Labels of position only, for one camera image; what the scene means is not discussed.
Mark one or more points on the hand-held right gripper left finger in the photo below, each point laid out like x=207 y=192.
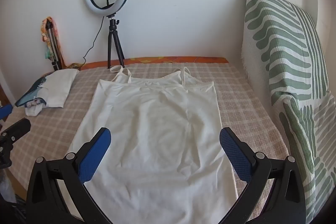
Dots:
x=94 y=154

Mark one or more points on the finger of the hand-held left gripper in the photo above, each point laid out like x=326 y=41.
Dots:
x=5 y=111
x=18 y=127

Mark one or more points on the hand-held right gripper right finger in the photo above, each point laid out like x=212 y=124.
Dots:
x=235 y=155

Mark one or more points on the white camisole top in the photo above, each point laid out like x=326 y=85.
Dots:
x=157 y=134

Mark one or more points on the small white cloth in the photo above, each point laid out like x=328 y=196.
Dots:
x=32 y=110

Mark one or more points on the blue printed garment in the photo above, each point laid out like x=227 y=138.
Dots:
x=31 y=94

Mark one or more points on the beige plaid blanket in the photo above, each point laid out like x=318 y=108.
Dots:
x=236 y=98

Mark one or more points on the folded white cloth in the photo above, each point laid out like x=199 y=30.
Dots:
x=61 y=87

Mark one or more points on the folded tripod with cloth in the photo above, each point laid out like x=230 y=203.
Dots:
x=45 y=39

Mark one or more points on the silver black tripod stand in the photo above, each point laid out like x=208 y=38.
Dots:
x=51 y=41

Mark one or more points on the orange floral bed sheet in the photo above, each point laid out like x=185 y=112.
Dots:
x=183 y=59

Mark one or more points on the green striped pillow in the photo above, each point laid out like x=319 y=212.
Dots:
x=283 y=43

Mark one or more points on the small black tripod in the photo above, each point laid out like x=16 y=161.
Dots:
x=113 y=32

